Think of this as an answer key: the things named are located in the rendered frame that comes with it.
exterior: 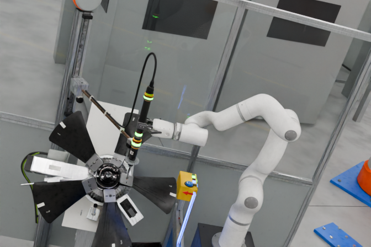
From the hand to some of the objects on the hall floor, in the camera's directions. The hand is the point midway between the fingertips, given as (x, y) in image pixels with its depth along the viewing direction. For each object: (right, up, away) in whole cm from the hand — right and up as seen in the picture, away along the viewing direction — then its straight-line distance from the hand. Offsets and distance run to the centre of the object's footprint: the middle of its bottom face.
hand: (141, 123), depth 228 cm
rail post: (-6, -126, +96) cm, 158 cm away
